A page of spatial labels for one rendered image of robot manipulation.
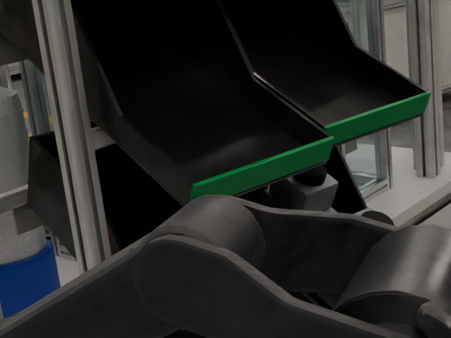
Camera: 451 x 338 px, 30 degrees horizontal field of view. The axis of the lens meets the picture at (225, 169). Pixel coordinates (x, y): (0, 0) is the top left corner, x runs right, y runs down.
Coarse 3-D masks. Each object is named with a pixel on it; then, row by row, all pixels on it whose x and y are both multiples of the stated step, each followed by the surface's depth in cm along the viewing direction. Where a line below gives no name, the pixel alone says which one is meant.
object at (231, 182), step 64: (0, 0) 69; (128, 0) 78; (192, 0) 70; (128, 64) 70; (192, 64) 71; (128, 128) 59; (192, 128) 63; (256, 128) 65; (320, 128) 63; (192, 192) 55
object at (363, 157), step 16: (336, 0) 181; (352, 0) 186; (368, 0) 191; (352, 16) 187; (368, 16) 192; (352, 32) 188; (368, 32) 193; (368, 48) 193; (48, 112) 175; (48, 128) 177; (352, 144) 192; (368, 144) 198; (352, 160) 193; (368, 160) 198; (368, 176) 199
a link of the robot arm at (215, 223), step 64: (128, 256) 32; (192, 256) 30; (256, 256) 33; (320, 256) 34; (0, 320) 40; (64, 320) 34; (128, 320) 33; (192, 320) 31; (256, 320) 28; (320, 320) 27
